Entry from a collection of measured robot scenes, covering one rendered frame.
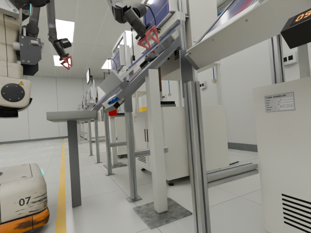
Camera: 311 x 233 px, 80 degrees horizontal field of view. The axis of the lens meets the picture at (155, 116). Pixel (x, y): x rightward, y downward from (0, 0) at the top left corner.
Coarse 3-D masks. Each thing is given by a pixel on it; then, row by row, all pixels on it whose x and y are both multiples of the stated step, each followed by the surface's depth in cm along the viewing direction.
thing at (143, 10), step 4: (116, 4) 91; (120, 4) 91; (124, 4) 91; (136, 4) 97; (140, 4) 95; (124, 8) 91; (128, 8) 93; (136, 8) 92; (140, 8) 93; (144, 8) 95; (140, 12) 93; (144, 12) 96; (140, 16) 94; (124, 20) 95
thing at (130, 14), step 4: (132, 8) 92; (124, 12) 91; (128, 12) 90; (132, 12) 90; (136, 12) 93; (124, 16) 91; (128, 16) 90; (132, 16) 90; (136, 16) 91; (128, 20) 92; (132, 20) 91
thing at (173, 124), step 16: (144, 112) 174; (176, 112) 147; (208, 112) 161; (224, 112) 170; (144, 128) 175; (176, 128) 146; (208, 128) 160; (224, 128) 169; (144, 144) 177; (176, 144) 145; (208, 144) 159; (224, 144) 168; (144, 160) 179; (176, 160) 144; (208, 160) 158; (224, 160) 167; (176, 176) 144
